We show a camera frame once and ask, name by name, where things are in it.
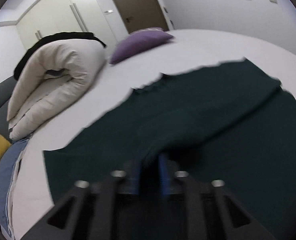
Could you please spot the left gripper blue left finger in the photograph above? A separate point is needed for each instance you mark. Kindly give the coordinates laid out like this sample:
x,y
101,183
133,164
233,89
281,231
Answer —
x,y
132,169

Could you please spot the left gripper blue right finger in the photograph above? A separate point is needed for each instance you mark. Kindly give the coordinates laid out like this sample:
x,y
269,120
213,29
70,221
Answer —
x,y
168,180

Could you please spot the dark green knit sweater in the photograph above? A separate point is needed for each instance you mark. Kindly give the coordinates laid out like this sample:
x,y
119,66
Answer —
x,y
231,122

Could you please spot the white bed mattress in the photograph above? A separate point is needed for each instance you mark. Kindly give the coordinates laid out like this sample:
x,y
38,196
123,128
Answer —
x,y
190,49

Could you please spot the rolled beige duvet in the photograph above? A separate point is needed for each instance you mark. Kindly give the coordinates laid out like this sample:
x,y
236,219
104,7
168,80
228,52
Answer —
x,y
54,78

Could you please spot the purple cushion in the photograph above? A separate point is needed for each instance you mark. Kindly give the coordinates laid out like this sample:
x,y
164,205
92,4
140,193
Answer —
x,y
139,42

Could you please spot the blue pillow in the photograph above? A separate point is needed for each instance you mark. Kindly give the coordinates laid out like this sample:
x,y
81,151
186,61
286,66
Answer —
x,y
9,169

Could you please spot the brown wooden door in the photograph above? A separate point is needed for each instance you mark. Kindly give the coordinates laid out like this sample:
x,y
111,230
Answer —
x,y
141,14

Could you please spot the white wardrobe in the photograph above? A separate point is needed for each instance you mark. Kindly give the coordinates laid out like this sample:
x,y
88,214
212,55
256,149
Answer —
x,y
47,17

